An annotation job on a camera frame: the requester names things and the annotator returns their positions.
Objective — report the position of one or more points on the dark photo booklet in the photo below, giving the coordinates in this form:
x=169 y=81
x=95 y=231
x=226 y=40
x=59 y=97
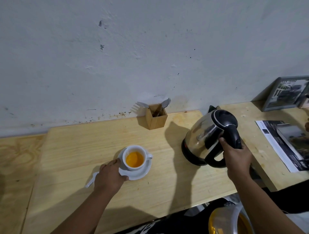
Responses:
x=293 y=137

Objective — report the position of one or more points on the wooden cutlery holder box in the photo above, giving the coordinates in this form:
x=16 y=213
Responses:
x=158 y=121

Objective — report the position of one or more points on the black and white brochure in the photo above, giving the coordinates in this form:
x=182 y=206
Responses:
x=272 y=137

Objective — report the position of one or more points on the person's right thumb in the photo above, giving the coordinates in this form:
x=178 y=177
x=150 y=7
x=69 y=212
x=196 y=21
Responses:
x=222 y=144

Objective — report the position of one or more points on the grey framed picture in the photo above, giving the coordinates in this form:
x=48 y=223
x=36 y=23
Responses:
x=284 y=94

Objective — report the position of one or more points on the white saucer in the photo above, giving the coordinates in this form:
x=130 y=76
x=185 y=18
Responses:
x=140 y=172

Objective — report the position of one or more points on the person's right forearm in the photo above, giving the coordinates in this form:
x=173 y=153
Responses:
x=263 y=207

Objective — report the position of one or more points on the white cup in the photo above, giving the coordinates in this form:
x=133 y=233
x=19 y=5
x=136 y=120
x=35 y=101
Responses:
x=129 y=149

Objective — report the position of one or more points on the white plastic spoon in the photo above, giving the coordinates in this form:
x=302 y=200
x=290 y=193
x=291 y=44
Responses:
x=90 y=182

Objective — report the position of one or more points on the orange tea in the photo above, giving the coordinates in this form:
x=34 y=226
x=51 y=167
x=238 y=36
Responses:
x=135 y=159

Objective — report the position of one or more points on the person's left thumb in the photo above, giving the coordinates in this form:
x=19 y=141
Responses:
x=124 y=178

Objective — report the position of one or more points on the clear container with yellow contents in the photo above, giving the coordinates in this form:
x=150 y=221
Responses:
x=224 y=221

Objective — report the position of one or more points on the person's left forearm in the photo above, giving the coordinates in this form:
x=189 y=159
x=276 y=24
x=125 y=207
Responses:
x=87 y=212

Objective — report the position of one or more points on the person's left hand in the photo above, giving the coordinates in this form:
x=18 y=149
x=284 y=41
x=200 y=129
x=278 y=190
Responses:
x=108 y=177

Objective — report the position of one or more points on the steel fork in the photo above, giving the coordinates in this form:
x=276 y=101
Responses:
x=143 y=104
x=164 y=103

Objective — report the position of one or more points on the person's right hand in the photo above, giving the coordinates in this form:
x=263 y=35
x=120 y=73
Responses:
x=237 y=164

